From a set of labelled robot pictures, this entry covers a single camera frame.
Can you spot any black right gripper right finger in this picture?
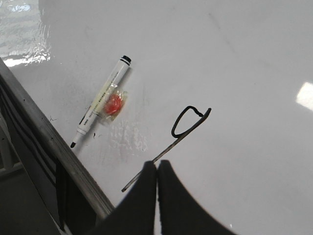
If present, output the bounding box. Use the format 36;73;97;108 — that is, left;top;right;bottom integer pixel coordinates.
157;160;234;235

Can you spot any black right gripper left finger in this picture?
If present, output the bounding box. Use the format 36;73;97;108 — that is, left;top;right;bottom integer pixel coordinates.
89;161;157;235

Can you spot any white whiteboard marker pen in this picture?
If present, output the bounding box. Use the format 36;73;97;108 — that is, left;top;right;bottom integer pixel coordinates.
70;55;132;148

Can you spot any white whiteboard with aluminium frame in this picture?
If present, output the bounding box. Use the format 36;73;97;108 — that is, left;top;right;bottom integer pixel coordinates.
0;0;313;235

